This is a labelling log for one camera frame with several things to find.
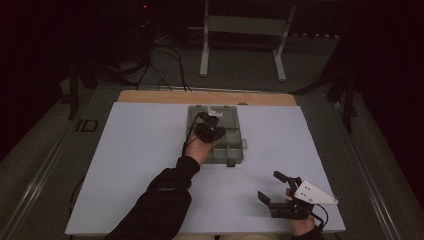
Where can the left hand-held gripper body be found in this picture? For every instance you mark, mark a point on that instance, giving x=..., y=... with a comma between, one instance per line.
x=208, y=130

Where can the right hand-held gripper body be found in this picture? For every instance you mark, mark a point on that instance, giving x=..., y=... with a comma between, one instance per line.
x=311, y=193

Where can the grey-green plastic compartment box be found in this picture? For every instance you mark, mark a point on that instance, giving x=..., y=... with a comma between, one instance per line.
x=233, y=140

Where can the person's left hand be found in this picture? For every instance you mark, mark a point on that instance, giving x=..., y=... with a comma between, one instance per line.
x=200, y=151

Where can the person's right hand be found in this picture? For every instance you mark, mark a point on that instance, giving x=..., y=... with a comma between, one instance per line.
x=301, y=226

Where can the white board mat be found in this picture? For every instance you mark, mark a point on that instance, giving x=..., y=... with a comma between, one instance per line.
x=133, y=150

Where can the black tripod stand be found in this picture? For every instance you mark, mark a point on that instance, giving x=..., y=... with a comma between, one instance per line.
x=73, y=93
x=348, y=100

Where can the grey metal stand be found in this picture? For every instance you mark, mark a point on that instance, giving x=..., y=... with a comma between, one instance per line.
x=245, y=25

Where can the dark device with red light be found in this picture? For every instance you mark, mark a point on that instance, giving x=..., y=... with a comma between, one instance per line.
x=145, y=30

